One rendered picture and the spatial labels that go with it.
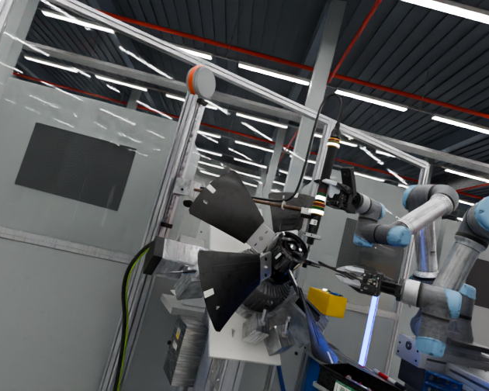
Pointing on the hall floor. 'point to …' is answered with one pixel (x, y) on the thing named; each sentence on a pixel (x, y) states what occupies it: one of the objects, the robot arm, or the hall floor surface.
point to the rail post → (302, 372)
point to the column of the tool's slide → (136, 309)
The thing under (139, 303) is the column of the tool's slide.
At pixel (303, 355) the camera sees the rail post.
